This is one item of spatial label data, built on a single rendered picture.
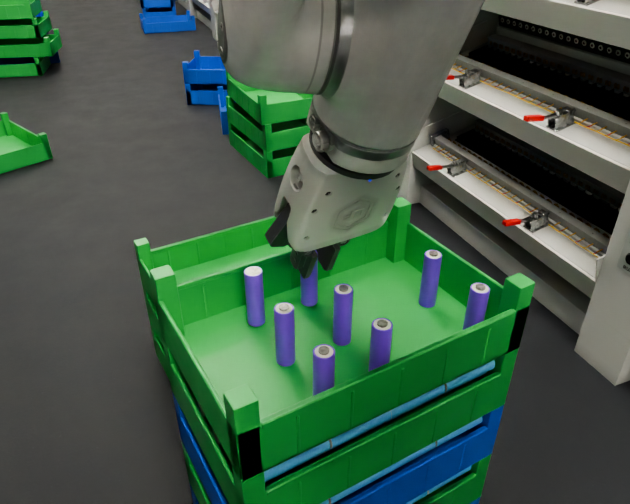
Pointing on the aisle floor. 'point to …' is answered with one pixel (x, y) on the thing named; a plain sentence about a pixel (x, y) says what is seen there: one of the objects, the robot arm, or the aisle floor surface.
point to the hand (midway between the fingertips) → (315, 252)
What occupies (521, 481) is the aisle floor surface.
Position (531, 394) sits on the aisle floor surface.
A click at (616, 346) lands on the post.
